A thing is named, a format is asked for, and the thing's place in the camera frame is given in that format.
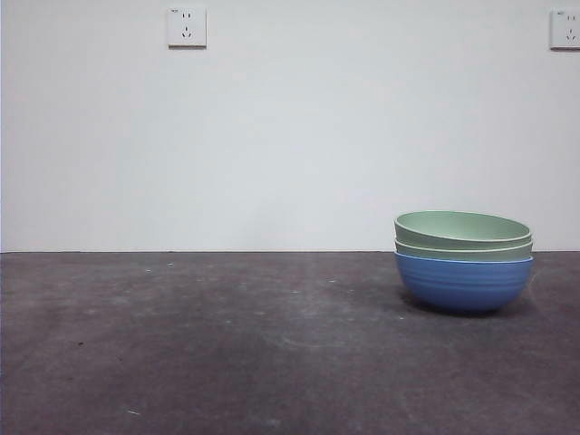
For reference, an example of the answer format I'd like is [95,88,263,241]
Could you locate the white wall socket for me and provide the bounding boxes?
[167,6,208,50]
[549,8,580,51]

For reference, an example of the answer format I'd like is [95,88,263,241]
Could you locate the pale green bowl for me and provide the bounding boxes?
[393,238,534,263]
[392,210,532,249]

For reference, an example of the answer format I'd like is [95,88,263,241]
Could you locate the blue ribbed bowl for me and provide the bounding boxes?
[392,251,535,316]

